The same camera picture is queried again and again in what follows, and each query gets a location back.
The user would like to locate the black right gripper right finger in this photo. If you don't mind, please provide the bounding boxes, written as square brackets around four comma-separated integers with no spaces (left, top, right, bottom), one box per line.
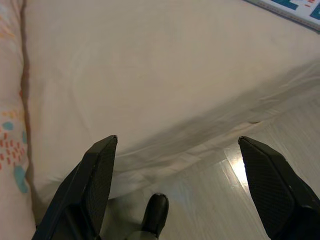
[238,135,320,240]

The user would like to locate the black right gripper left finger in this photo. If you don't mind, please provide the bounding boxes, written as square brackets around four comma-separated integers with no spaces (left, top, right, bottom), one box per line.
[31,134,118,240]

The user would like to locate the pink dotted pillow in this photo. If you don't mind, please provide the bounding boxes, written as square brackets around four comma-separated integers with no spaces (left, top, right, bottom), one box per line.
[0,0,38,240]

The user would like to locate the cream sheeted mattress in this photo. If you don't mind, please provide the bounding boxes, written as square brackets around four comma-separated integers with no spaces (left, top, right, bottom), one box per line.
[23,0,320,201]

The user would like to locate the white book blue letters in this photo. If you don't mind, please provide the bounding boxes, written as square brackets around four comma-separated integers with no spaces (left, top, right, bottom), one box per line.
[243,0,320,32]

